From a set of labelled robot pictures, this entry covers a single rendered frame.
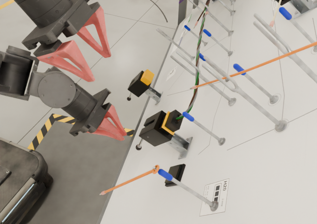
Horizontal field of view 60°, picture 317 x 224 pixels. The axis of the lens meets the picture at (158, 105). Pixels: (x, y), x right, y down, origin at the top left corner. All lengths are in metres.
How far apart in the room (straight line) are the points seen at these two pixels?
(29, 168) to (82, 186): 0.34
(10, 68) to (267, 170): 0.43
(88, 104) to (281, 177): 0.36
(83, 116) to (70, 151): 1.42
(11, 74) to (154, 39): 2.43
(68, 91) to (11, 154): 1.33
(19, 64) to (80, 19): 0.18
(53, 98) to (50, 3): 0.15
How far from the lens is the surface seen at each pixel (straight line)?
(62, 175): 1.88
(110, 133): 0.60
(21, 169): 1.69
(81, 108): 0.54
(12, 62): 0.52
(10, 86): 0.53
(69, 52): 0.37
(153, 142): 0.52
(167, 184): 0.52
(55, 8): 0.38
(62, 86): 0.46
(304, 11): 0.56
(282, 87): 0.45
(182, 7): 1.39
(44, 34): 0.37
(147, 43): 2.83
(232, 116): 0.48
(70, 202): 1.77
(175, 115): 0.47
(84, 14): 0.40
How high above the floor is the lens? 1.54
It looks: 46 degrees down
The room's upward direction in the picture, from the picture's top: straight up
